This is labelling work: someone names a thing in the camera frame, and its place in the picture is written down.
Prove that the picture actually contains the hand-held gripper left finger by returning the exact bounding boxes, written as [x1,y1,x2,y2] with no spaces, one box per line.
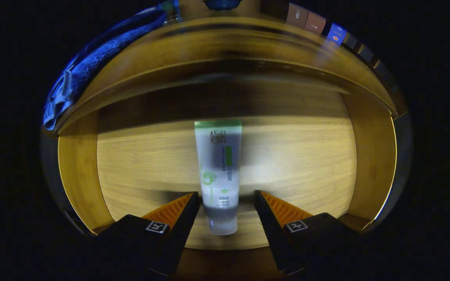
[92,191,201,278]

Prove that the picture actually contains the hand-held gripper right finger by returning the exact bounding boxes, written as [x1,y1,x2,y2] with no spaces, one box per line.
[254,190,366,276]

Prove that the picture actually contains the white green tube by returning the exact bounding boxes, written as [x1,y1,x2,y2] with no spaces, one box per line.
[194,120,243,236]

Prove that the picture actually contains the wooden countertop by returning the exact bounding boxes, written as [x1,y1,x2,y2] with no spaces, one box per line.
[55,0,399,135]

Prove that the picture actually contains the folded blue towel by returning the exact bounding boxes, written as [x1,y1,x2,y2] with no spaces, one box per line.
[43,8,169,131]

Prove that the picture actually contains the blue book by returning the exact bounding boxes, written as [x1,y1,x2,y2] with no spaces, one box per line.
[325,22,347,45]

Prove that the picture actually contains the reddish brown book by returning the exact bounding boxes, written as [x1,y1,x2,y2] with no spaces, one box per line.
[304,11,327,35]

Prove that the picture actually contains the dark brown book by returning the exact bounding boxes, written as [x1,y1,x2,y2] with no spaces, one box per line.
[286,3,309,28]

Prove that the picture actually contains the tall teal bottle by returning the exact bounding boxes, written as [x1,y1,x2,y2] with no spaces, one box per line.
[159,0,180,22]

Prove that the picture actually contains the dark blue lidded teacup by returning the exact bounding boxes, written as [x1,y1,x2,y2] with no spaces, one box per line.
[203,0,243,11]

